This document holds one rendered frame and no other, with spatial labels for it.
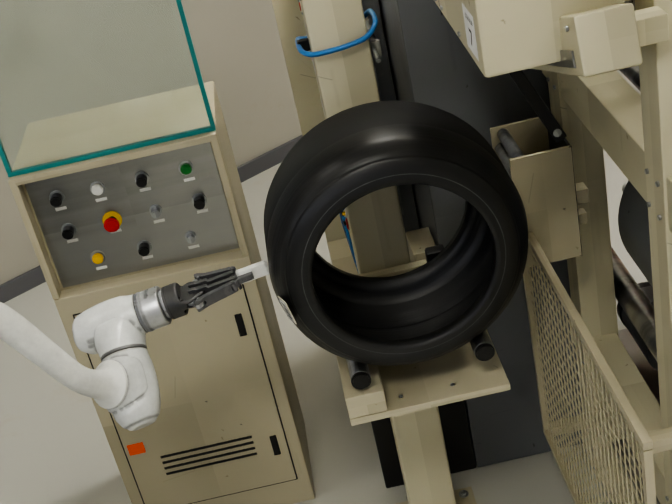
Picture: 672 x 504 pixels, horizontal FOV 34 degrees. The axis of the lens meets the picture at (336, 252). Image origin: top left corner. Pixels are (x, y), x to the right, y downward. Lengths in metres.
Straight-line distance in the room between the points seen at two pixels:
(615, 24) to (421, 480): 1.68
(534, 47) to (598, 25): 0.13
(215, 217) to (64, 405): 1.52
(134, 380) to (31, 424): 1.99
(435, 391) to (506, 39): 0.96
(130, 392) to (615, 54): 1.19
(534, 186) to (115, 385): 1.06
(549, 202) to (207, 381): 1.16
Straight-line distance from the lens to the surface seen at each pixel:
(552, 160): 2.64
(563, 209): 2.70
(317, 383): 4.03
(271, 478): 3.50
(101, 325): 2.43
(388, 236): 2.71
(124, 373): 2.36
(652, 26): 1.95
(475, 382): 2.56
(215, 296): 2.39
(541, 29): 1.91
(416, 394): 2.56
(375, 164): 2.21
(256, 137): 5.62
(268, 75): 5.59
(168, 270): 3.09
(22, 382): 4.59
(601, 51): 1.83
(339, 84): 2.53
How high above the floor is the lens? 2.36
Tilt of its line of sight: 30 degrees down
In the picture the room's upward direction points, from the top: 13 degrees counter-clockwise
